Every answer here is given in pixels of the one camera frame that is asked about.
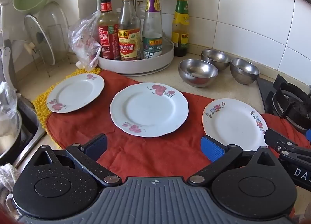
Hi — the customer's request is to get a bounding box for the yellow cap vinegar bottle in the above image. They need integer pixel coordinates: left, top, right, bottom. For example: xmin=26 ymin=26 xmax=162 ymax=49
xmin=118 ymin=0 xmax=142 ymax=61

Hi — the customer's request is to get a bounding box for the metal pot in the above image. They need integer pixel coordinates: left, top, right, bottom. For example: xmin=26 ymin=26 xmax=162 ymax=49
xmin=0 ymin=110 xmax=47 ymax=166

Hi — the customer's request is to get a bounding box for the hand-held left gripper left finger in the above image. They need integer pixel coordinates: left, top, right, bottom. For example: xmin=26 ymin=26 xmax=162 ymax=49
xmin=33 ymin=134 xmax=123 ymax=187

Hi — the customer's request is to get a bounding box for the yellow chenille mat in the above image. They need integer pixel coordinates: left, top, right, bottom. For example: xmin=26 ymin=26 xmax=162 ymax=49
xmin=32 ymin=67 xmax=101 ymax=150

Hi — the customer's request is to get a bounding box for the white towel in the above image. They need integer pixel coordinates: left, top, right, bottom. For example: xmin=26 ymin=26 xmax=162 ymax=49
xmin=0 ymin=163 xmax=19 ymax=192

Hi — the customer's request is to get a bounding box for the clear plastic bag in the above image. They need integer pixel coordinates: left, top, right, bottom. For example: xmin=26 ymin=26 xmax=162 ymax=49
xmin=68 ymin=11 xmax=103 ymax=71

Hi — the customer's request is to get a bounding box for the red cloth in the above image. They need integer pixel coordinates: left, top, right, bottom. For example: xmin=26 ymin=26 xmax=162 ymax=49
xmin=46 ymin=69 xmax=311 ymax=217

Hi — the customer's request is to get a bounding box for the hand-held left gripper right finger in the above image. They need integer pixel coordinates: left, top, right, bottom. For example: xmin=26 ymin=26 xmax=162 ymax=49
xmin=187 ymin=135 xmax=276 ymax=187

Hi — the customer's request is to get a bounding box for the small-flower print plate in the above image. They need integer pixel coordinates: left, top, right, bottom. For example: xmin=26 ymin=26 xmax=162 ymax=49
xmin=202 ymin=98 xmax=269 ymax=152

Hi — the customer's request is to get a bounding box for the large rose print plate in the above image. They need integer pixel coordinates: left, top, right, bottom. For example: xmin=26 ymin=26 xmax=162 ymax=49
xmin=110 ymin=82 xmax=189 ymax=138

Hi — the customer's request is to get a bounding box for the small glass pot lid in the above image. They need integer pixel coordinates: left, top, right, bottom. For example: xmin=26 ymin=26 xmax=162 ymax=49
xmin=24 ymin=14 xmax=56 ymax=66

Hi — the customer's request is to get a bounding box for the black gas stove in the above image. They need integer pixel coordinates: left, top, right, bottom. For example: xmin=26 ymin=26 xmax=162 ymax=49
xmin=256 ymin=73 xmax=311 ymax=135

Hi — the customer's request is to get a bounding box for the stainless steel bowl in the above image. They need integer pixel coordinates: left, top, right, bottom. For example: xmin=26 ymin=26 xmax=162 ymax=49
xmin=178 ymin=59 xmax=218 ymax=87
xmin=201 ymin=49 xmax=231 ymax=71
xmin=230 ymin=58 xmax=260 ymax=85

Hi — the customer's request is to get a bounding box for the purple label sauce bottle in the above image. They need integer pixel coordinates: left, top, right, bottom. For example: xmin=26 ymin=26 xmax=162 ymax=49
xmin=142 ymin=0 xmax=164 ymax=60

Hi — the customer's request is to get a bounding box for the large glass pot lid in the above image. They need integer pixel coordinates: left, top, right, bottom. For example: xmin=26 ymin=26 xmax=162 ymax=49
xmin=38 ymin=1 xmax=71 ymax=64

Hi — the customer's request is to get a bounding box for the green yellow label sauce bottle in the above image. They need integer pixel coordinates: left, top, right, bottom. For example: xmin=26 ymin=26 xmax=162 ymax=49
xmin=172 ymin=0 xmax=190 ymax=57

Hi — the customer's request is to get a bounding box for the white two-tier turntable rack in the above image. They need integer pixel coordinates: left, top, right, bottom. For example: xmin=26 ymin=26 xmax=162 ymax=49
xmin=95 ymin=0 xmax=175 ymax=77

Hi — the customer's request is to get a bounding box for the small rose print plate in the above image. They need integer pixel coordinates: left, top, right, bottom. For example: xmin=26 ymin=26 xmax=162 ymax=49
xmin=46 ymin=73 xmax=105 ymax=114

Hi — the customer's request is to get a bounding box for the wire lid rack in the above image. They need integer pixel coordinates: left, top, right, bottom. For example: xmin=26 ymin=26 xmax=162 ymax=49
xmin=31 ymin=24 xmax=74 ymax=78

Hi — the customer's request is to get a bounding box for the red label soy sauce bottle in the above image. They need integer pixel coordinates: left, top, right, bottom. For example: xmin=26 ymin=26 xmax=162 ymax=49
xmin=97 ymin=0 xmax=120 ymax=60

